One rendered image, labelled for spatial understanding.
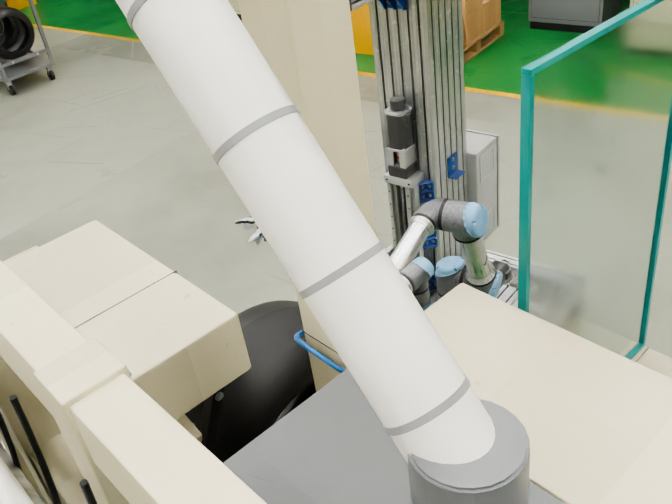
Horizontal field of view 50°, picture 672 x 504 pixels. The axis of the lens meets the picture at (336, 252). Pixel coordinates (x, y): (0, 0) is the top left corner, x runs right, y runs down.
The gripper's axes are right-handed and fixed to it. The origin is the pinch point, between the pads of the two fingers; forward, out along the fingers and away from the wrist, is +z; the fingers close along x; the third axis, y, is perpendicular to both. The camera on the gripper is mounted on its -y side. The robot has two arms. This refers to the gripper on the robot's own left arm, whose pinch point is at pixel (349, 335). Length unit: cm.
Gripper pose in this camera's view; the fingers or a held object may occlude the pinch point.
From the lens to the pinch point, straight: 216.1
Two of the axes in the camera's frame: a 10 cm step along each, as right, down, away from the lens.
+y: -2.0, -7.8, -6.0
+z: -7.1, 5.4, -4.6
